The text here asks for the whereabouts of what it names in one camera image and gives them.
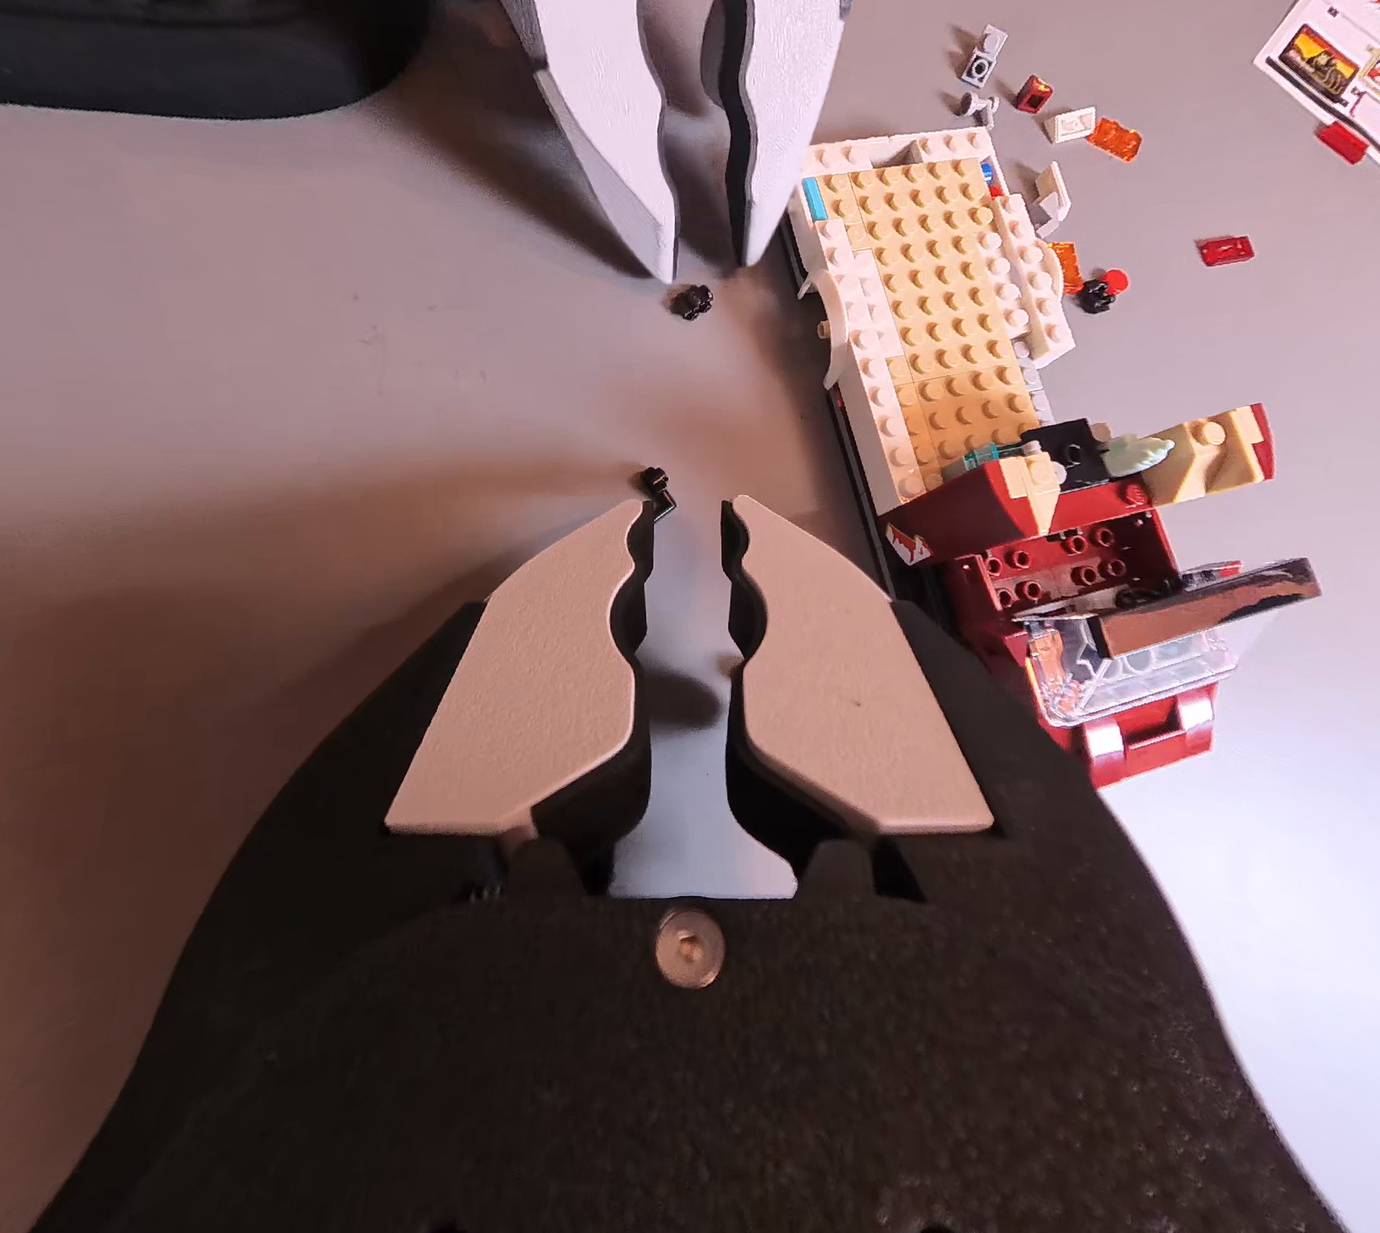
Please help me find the grey desk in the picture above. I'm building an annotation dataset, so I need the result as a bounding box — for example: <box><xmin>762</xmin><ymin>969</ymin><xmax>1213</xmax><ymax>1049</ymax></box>
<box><xmin>0</xmin><ymin>0</ymin><xmax>1380</xmax><ymax>1233</ymax></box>

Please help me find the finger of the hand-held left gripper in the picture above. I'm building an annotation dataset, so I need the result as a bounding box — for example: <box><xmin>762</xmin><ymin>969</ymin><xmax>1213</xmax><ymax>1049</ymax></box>
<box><xmin>693</xmin><ymin>0</ymin><xmax>854</xmax><ymax>270</ymax></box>
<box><xmin>490</xmin><ymin>0</ymin><xmax>683</xmax><ymax>284</ymax></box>

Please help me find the printed sticker sheet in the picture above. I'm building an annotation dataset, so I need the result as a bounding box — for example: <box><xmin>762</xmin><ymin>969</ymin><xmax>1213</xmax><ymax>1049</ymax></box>
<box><xmin>1252</xmin><ymin>0</ymin><xmax>1380</xmax><ymax>159</ymax></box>

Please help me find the tan white red brick vehicle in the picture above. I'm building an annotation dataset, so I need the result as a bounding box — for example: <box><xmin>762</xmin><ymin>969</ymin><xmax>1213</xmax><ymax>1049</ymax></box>
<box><xmin>778</xmin><ymin>124</ymin><xmax>1322</xmax><ymax>790</ymax></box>

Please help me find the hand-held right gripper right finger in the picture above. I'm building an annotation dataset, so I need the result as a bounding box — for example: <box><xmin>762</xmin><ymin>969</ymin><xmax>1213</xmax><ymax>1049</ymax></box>
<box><xmin>720</xmin><ymin>495</ymin><xmax>993</xmax><ymax>886</ymax></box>

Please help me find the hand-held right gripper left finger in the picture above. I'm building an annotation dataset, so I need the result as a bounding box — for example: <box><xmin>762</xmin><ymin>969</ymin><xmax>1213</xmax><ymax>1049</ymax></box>
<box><xmin>384</xmin><ymin>497</ymin><xmax>655</xmax><ymax>896</ymax></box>

